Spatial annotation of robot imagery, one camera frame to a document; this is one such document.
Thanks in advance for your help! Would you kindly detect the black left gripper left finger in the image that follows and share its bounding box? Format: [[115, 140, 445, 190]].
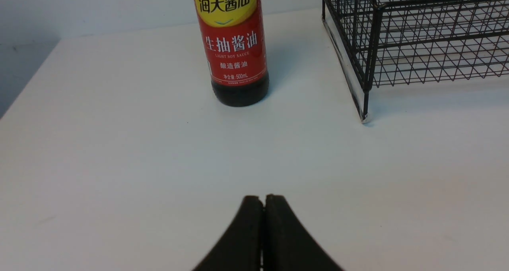
[[194, 196, 264, 271]]

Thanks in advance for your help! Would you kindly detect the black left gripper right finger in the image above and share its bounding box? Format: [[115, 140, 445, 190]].
[[262, 194, 342, 271]]

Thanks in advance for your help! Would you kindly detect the soy sauce bottle red label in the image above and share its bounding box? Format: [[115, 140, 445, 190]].
[[193, 0, 270, 107]]

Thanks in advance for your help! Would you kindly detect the black wire mesh rack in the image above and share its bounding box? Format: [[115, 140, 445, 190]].
[[321, 0, 509, 123]]

